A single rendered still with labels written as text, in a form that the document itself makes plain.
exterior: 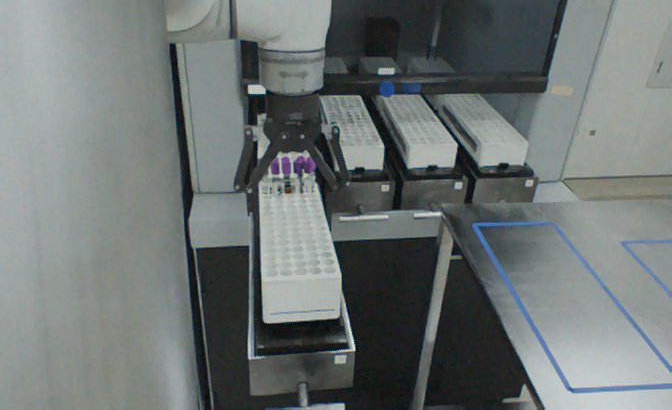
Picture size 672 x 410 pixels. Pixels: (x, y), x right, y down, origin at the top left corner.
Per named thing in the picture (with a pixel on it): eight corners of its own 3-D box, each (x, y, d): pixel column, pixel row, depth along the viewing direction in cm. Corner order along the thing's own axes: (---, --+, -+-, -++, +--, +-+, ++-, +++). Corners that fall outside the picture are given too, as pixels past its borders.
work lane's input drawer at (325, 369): (251, 158, 128) (249, 123, 123) (308, 156, 129) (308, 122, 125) (249, 427, 66) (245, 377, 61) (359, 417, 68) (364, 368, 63)
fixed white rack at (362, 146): (318, 118, 133) (319, 95, 130) (358, 118, 134) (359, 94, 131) (334, 176, 107) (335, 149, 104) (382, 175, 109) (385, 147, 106)
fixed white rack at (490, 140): (436, 116, 137) (439, 93, 134) (473, 116, 138) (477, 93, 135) (478, 172, 111) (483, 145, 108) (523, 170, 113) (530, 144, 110)
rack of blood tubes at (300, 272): (260, 215, 94) (258, 183, 91) (315, 213, 95) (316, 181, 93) (263, 323, 67) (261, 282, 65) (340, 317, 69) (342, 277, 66)
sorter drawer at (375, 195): (300, 94, 166) (300, 66, 161) (343, 94, 168) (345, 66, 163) (329, 226, 104) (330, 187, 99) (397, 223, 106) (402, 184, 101)
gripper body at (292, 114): (261, 95, 70) (263, 161, 74) (325, 95, 71) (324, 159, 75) (260, 82, 77) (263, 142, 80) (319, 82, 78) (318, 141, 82)
